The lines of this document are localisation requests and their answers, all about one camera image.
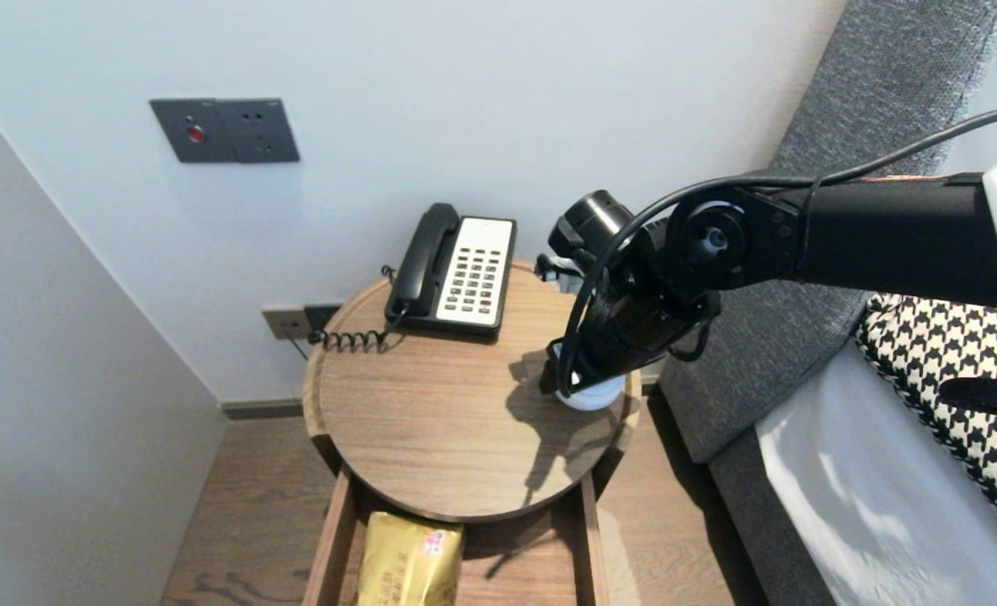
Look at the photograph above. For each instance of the black telephone handset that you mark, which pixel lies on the black telephone handset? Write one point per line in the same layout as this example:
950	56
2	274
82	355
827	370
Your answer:
424	251

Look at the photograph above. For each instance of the black white houndstooth pillow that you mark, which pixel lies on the black white houndstooth pillow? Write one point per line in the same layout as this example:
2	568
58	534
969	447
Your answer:
928	362

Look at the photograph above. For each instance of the grey fabric headboard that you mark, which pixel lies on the grey fabric headboard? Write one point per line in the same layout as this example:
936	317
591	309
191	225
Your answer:
886	67

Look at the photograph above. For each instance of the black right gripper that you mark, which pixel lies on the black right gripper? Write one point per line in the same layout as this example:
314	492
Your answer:
633	328

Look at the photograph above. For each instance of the white bed sheet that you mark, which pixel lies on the white bed sheet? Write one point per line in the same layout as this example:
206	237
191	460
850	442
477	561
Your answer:
869	505

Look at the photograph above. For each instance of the dark grey wall socket plate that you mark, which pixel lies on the dark grey wall socket plate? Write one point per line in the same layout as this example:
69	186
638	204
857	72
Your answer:
264	131

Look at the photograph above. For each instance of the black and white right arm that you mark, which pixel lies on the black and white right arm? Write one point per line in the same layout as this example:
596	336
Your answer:
886	236

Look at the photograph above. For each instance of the grey fabric bed frame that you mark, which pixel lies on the grey fabric bed frame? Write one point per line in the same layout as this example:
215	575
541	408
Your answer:
759	522

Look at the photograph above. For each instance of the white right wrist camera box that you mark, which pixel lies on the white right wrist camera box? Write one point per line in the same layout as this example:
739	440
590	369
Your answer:
573	282

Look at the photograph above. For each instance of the dark grey red-button wall switch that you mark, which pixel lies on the dark grey red-button wall switch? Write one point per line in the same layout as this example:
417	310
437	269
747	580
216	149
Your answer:
195	131

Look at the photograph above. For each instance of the small grey wall outlet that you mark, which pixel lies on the small grey wall outlet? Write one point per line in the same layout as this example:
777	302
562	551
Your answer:
284	324

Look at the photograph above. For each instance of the small black wall outlet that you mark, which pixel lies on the small black wall outlet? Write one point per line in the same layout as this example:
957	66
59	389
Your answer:
320	317

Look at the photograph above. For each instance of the gold tissue pack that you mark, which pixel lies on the gold tissue pack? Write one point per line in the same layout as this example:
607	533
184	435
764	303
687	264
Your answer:
406	564

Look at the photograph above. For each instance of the black telephone base white keypad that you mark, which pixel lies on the black telephone base white keypad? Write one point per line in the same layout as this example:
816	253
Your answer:
475	278

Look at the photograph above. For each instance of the round wooden side table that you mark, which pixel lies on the round wooden side table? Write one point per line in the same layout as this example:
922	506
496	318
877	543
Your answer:
431	421

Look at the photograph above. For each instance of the white round lidded container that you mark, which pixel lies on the white round lidded container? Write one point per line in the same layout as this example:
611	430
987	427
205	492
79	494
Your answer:
595	397

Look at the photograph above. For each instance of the curved-front wooden drawer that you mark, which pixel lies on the curved-front wooden drawer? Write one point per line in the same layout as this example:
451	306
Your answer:
330	555

